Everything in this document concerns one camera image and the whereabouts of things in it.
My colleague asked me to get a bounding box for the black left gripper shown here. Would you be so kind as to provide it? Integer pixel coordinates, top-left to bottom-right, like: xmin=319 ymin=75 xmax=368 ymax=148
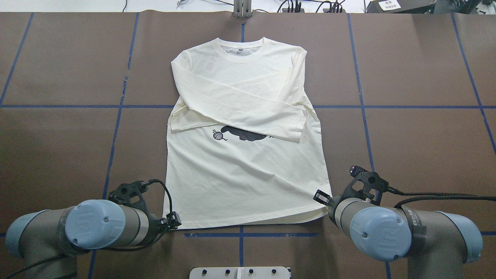
xmin=108 ymin=179 xmax=182 ymax=241

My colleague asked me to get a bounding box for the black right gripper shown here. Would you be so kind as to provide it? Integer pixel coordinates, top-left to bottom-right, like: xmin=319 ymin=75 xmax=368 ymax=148
xmin=313 ymin=166 xmax=389 ymax=205

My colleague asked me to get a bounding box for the cream long-sleeve cat shirt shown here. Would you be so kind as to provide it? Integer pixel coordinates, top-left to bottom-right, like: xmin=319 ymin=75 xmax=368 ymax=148
xmin=166 ymin=37 xmax=330 ymax=230

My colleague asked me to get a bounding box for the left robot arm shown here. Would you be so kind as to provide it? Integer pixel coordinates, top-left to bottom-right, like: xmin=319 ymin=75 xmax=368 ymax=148
xmin=5 ymin=179 xmax=181 ymax=279

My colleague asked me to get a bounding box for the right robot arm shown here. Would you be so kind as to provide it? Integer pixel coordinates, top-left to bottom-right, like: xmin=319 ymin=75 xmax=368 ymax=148
xmin=313 ymin=165 xmax=488 ymax=279

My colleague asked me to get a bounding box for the orange black connector block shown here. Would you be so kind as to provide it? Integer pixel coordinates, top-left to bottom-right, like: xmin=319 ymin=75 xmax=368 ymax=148
xmin=277 ymin=0 xmax=305 ymax=14

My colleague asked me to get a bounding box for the black box with label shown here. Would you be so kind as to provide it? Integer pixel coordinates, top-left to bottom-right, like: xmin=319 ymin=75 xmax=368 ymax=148
xmin=365 ymin=0 xmax=436 ymax=14

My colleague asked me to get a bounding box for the white camera mast base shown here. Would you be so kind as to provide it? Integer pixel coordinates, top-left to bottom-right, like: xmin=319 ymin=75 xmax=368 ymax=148
xmin=189 ymin=266 xmax=292 ymax=279

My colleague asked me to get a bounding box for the aluminium frame post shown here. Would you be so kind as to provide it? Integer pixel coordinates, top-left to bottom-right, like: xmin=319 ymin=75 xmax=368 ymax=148
xmin=233 ymin=0 xmax=253 ymax=18

